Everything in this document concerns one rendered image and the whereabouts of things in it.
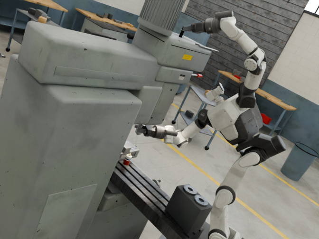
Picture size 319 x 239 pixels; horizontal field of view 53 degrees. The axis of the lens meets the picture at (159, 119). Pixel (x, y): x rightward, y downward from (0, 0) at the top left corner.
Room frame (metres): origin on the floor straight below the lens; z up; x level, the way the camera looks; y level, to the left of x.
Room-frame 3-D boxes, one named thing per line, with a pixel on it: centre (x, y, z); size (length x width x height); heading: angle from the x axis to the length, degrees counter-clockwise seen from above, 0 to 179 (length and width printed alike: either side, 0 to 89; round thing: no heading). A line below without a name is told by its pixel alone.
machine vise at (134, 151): (2.11, 0.19, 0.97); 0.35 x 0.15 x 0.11; 149
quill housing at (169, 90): (2.00, 0.10, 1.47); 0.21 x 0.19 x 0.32; 56
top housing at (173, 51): (2.00, 0.10, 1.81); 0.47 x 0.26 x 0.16; 146
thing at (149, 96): (1.85, 0.20, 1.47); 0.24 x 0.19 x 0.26; 56
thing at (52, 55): (1.59, 0.37, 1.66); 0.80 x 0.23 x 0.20; 146
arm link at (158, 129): (2.06, 0.02, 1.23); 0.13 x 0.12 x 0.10; 31
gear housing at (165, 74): (1.97, 0.12, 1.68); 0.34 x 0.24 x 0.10; 146
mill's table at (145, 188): (1.97, 0.04, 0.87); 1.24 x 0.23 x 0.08; 56
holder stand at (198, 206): (1.71, -0.39, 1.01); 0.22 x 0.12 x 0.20; 49
